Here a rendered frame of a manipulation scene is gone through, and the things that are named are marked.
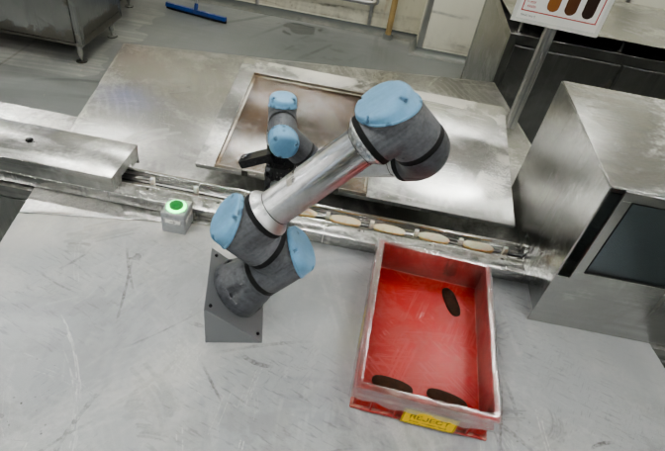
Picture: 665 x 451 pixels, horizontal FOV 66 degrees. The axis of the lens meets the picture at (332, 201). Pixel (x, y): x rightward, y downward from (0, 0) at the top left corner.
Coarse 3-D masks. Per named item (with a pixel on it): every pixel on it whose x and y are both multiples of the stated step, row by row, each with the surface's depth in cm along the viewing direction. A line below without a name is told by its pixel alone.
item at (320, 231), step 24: (72, 192) 155; (96, 192) 154; (120, 192) 153; (144, 192) 155; (168, 192) 156; (312, 240) 154; (336, 240) 152; (360, 240) 152; (408, 240) 155; (504, 264) 152
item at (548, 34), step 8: (544, 32) 196; (552, 32) 195; (544, 40) 197; (552, 40) 197; (536, 48) 202; (544, 48) 199; (536, 56) 202; (544, 56) 201; (536, 64) 204; (528, 72) 206; (536, 72) 206; (528, 80) 208; (520, 88) 214; (528, 88) 210; (520, 96) 213; (520, 104) 216; (512, 112) 219; (520, 112) 218; (512, 120) 221; (512, 128) 223
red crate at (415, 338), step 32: (384, 288) 144; (416, 288) 146; (448, 288) 147; (384, 320) 135; (416, 320) 137; (448, 320) 138; (384, 352) 128; (416, 352) 129; (448, 352) 131; (416, 384) 123; (448, 384) 124
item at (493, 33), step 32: (512, 0) 307; (480, 32) 360; (512, 32) 279; (608, 32) 280; (640, 32) 291; (480, 64) 339; (512, 64) 288; (544, 64) 286; (576, 64) 283; (608, 64) 281; (640, 64) 279; (512, 96) 300; (544, 96) 298
